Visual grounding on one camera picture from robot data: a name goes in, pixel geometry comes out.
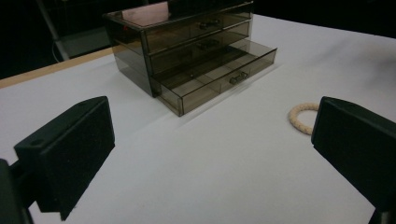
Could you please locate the smoky transparent drawer organizer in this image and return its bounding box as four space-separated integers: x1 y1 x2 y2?
102 0 278 118

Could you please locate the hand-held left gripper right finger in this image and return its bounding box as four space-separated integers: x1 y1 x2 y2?
311 95 396 213

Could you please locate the metal stand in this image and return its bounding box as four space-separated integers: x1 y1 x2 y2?
35 0 71 63

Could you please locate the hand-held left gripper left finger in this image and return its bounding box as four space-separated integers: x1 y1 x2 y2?
13 95 116 222

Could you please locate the cream beaded bracelet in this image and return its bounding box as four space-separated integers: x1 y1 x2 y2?
288 102 320 136

